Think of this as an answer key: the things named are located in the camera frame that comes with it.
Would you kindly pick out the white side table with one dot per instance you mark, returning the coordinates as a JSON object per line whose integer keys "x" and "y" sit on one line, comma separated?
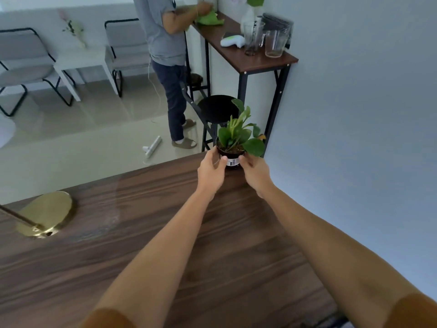
{"x": 82, "y": 59}

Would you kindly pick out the black round stool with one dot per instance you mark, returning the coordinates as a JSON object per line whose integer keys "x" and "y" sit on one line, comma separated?
{"x": 215, "y": 109}

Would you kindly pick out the person's right hand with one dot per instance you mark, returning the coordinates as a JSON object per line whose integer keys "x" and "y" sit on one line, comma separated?
{"x": 257, "y": 174}

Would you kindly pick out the person's right forearm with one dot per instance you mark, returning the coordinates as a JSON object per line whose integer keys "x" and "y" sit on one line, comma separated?
{"x": 334, "y": 256}

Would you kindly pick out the gold lamp with white shade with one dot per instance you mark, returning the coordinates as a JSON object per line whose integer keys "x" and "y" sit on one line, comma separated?
{"x": 47, "y": 211}

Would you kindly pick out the grey chair black frame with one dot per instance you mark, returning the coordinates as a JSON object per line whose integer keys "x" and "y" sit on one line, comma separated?
{"x": 126, "y": 37}
{"x": 24, "y": 47}

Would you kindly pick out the person's left forearm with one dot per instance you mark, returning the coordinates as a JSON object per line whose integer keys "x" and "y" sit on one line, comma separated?
{"x": 160, "y": 259}

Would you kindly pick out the person's left hand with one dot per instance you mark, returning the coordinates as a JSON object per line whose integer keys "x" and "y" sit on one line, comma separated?
{"x": 210, "y": 174}

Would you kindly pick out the dark wooden table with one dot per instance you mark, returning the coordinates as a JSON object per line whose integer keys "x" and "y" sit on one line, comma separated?
{"x": 85, "y": 269}

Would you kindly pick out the tall wooden console table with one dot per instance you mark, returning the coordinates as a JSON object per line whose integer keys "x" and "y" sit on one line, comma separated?
{"x": 245, "y": 61}

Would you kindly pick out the green cloth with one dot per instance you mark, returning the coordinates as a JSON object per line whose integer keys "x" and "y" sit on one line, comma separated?
{"x": 208, "y": 19}

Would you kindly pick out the white tube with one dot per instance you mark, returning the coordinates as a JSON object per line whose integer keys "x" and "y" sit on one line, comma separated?
{"x": 153, "y": 146}

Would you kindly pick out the small flower vase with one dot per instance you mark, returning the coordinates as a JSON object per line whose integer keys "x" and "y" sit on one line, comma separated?
{"x": 76, "y": 32}

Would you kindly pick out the clear glass cup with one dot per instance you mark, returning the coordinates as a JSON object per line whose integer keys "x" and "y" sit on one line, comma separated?
{"x": 276, "y": 44}

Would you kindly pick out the white handheld device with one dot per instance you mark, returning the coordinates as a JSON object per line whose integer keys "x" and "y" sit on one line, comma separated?
{"x": 234, "y": 40}

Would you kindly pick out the potted plant black pot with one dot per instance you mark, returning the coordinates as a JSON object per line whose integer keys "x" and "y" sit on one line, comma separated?
{"x": 239, "y": 136}

